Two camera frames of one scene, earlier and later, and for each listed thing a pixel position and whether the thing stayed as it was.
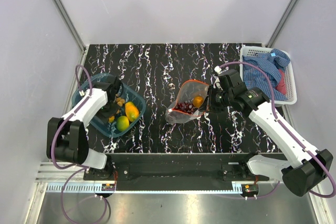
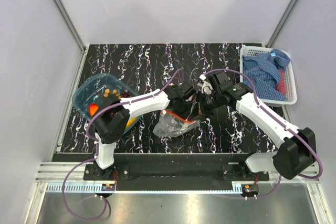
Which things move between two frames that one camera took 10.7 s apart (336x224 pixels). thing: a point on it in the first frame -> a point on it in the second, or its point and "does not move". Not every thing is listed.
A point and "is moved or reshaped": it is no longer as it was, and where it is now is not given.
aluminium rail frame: [81, 45] does not move
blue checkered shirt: [254, 77] does not move
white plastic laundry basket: [290, 80] does not move
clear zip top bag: [189, 100] is moved or reshaped
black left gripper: [106, 115] -> [189, 104]
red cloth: [281, 87] does not move
